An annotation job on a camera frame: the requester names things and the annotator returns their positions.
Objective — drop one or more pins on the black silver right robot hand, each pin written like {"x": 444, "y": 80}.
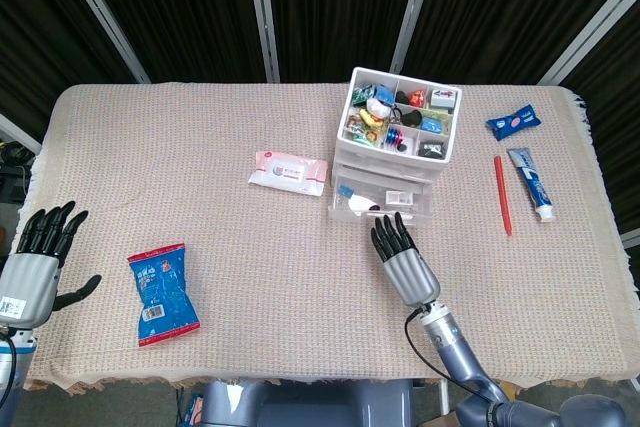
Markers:
{"x": 412, "y": 277}

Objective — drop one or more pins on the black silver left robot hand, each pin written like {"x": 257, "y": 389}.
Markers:
{"x": 27, "y": 292}

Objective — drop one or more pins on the small white packet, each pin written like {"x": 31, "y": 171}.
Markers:
{"x": 399, "y": 197}

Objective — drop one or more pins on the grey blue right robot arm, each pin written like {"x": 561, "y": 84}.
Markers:
{"x": 455, "y": 347}

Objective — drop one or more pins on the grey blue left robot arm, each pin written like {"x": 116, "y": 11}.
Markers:
{"x": 7, "y": 362}

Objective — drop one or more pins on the white drawer organizer box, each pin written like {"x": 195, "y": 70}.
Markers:
{"x": 395, "y": 156}

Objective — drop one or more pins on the white cloth with black spot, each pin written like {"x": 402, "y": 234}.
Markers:
{"x": 361, "y": 203}

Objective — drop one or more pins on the small blue clip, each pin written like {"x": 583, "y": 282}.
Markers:
{"x": 345, "y": 191}

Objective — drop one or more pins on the red pen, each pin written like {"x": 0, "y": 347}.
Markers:
{"x": 502, "y": 192}

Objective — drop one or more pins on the white table leg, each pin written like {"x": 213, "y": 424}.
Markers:
{"x": 444, "y": 397}

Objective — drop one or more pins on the black binder clip pile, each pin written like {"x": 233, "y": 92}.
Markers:
{"x": 431, "y": 151}

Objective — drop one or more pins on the black equipment clutter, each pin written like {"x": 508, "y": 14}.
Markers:
{"x": 12, "y": 162}

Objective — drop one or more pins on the blue red snack bag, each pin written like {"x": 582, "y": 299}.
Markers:
{"x": 162, "y": 292}

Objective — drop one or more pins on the blue red coloured discs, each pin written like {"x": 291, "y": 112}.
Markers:
{"x": 393, "y": 138}

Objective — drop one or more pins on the colourful small toy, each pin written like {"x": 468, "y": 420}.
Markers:
{"x": 364, "y": 133}

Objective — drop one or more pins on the blue silver toothpaste tube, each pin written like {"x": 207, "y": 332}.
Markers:
{"x": 535, "y": 187}

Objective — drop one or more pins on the blue green small pack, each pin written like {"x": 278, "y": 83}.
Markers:
{"x": 432, "y": 124}

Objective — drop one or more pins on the black cloth pouch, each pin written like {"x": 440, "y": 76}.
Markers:
{"x": 413, "y": 119}

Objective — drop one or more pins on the pink white wet wipes pack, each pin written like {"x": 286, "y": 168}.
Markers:
{"x": 287, "y": 173}

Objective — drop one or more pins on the beige woven tablecloth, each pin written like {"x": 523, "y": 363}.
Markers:
{"x": 250, "y": 272}

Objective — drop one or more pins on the yellow toy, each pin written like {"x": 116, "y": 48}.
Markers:
{"x": 370, "y": 120}

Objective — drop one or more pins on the grey robot torso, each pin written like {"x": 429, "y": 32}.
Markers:
{"x": 300, "y": 407}

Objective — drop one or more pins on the red orange small toy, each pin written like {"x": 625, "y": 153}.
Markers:
{"x": 416, "y": 98}

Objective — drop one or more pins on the small black clip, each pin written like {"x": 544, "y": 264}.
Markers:
{"x": 401, "y": 97}

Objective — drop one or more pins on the white green mahjong tile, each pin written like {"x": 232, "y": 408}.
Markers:
{"x": 443, "y": 98}

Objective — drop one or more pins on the small blue tissue packet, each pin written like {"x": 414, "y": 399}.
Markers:
{"x": 512, "y": 123}

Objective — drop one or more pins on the green foil packet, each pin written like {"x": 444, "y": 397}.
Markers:
{"x": 362, "y": 96}

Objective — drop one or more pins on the blue pink package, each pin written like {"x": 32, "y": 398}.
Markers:
{"x": 192, "y": 409}

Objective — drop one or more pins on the aluminium frame post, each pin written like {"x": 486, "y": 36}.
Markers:
{"x": 104, "y": 14}
{"x": 20, "y": 136}
{"x": 413, "y": 11}
{"x": 263, "y": 14}
{"x": 590, "y": 39}
{"x": 632, "y": 239}

